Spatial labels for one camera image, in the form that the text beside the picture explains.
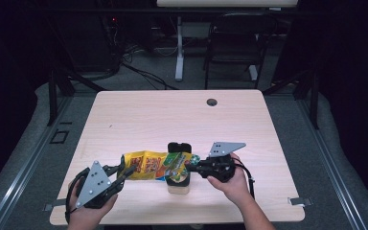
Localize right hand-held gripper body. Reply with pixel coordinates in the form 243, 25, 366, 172
198, 141, 247, 184

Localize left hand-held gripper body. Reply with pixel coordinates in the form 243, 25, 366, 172
73, 160, 126, 210

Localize yellow green spouted food pouch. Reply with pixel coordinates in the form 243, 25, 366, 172
118, 150, 201, 183

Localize person's right hand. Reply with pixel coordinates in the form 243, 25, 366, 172
206, 152, 252, 207

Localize person's left hand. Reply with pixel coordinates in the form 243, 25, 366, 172
66, 181, 119, 230

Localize black metal stand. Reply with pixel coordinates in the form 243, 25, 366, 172
262, 68, 320, 130
46, 68, 106, 127

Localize short white desk foot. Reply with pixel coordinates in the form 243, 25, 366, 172
248, 64, 259, 81

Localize white desk leg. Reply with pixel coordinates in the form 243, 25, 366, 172
174, 15, 185, 82

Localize black folding chair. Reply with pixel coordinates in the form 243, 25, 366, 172
203, 12, 277, 90

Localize white background desk top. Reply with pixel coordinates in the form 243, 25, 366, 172
156, 0, 299, 8

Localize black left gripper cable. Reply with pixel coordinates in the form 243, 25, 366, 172
64, 167, 91, 224

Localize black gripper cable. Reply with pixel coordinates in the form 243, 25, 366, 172
64, 167, 91, 224
234, 157, 256, 199

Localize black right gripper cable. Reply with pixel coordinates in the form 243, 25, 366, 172
234, 157, 256, 199

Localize grey metal table bracket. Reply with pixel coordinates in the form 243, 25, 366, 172
287, 196, 313, 207
42, 197, 69, 212

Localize metal floor rail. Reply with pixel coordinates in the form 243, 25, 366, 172
296, 99, 368, 230
0, 95, 75, 230

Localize black floor cables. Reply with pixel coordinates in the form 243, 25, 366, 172
120, 44, 180, 91

